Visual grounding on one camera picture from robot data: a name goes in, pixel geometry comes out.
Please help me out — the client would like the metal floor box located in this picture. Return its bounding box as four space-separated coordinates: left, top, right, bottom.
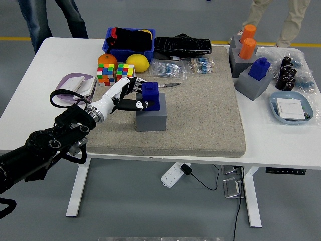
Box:
222 177 245 199
220 164 244 176

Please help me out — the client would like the clear bag of mixed resistors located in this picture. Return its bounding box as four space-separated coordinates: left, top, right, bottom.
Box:
185 56 216 75

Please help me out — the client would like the white switch panel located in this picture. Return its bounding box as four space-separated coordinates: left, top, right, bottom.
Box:
72 77 97 101
276 98 306 121
59 76 86 95

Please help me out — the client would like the blue seal with knob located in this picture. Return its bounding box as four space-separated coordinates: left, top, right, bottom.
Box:
248 57 271 81
141 82 161 111

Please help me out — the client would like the orange cylinder seal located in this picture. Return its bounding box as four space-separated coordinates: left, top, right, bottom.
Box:
241 24 257 42
239 38 257 60

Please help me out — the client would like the clear plastic bag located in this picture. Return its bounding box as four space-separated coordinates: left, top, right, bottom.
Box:
267 90 321 128

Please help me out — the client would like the yellow lemon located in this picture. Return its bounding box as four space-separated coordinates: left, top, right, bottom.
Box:
125 53 150 73

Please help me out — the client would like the grey-brown mat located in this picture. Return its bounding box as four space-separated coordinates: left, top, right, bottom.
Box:
82 45 247 158

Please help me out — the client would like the black table control panel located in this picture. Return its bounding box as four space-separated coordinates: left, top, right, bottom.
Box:
265 167 307 176

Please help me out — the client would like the light blue tray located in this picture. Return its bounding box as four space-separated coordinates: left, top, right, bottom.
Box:
269 90 313 126

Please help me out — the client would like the black table cable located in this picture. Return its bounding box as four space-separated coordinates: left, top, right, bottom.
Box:
232 165 246 241

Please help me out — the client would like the person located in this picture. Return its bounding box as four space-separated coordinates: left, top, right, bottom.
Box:
229 0 311 48
17 0 89 55

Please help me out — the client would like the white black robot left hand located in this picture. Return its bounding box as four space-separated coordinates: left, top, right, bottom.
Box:
87 77 156 118

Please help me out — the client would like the white power strip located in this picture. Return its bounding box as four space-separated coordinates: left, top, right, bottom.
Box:
160 162 188 188

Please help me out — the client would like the purple tray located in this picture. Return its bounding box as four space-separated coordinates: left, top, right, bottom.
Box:
55 72 98 105

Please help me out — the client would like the orange fruit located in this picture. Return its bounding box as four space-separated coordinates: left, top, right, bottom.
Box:
97 53 118 70

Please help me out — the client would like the clear bag of blue resistors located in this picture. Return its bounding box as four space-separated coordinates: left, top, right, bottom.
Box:
149 60 188 80

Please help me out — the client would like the black cloth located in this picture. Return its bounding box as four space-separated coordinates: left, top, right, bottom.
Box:
105 27 154 52

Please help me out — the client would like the multicolour puzzle cube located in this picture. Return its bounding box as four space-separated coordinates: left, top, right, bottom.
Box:
96 63 116 87
116 63 136 88

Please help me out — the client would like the blue plastic bin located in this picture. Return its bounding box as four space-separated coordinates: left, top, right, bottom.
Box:
102 27 156 63

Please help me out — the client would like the grey seal holder block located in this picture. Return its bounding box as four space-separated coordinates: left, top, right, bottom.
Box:
229 34 258 51
228 47 258 78
235 64 273 102
135 92 168 132

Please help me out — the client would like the white table leg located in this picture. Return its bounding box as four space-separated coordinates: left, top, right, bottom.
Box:
65 157 91 218
242 165 263 228

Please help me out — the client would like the black plug adapter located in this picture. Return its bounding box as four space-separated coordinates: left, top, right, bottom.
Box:
180 163 193 176

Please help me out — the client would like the black adapter cable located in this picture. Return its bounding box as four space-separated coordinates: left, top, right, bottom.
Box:
189 164 220 191

